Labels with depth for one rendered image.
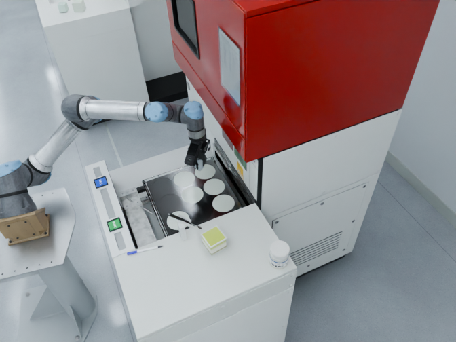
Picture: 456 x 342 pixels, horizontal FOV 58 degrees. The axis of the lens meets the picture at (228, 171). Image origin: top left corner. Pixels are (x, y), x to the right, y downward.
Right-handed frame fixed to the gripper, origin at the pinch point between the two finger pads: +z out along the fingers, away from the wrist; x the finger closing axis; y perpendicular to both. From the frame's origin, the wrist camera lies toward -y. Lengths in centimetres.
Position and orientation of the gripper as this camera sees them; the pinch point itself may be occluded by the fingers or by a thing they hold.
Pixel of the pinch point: (198, 169)
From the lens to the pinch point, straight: 187.6
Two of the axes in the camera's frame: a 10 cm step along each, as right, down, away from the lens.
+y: 4.2, -6.8, 6.1
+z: 0.3, 6.8, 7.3
